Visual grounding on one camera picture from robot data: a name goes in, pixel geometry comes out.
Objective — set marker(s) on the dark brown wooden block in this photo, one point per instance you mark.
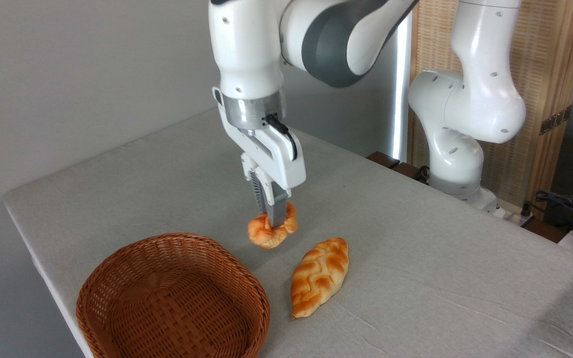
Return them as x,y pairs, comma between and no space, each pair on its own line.
382,159
408,170

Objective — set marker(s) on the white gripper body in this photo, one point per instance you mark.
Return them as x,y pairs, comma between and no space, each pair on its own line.
284,161

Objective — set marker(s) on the brown wicker basket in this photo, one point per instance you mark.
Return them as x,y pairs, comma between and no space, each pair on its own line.
117,308

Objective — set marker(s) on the grey tablecloth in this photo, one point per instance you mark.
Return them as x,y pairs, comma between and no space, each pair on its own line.
391,248

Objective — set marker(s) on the round knotted bread roll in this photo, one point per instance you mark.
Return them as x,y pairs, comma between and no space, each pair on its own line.
265,237

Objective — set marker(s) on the metal screen hinge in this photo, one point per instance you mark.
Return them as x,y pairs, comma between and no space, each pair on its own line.
555,120

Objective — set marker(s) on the white power strip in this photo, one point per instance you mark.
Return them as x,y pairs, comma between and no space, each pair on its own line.
510,213

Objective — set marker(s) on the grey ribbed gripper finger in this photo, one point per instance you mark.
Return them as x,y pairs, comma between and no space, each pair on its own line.
256,191
276,206

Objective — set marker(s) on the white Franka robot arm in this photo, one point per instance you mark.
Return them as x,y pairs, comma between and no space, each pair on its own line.
470,99

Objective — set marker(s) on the white vertical light strip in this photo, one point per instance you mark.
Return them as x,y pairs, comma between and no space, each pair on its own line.
400,109

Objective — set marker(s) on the long braided bread loaf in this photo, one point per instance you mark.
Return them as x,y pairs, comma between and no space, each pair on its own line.
319,276

